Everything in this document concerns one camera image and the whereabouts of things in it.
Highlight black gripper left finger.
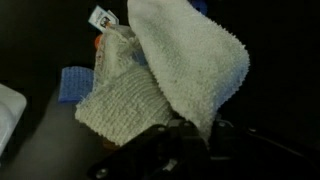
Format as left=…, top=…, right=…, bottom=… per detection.
left=86, top=118, right=209, bottom=180

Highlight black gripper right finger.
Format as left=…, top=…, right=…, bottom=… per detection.
left=209, top=118, right=320, bottom=180

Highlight white terry towel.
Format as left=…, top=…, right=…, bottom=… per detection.
left=74, top=0, right=251, bottom=148

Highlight blue sponge cloth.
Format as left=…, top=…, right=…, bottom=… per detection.
left=58, top=65, right=95, bottom=104

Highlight clear plastic bin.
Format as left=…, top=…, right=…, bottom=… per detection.
left=0, top=83, right=28, bottom=158

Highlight white printed label tag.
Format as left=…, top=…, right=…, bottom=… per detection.
left=88, top=4, right=120, bottom=33

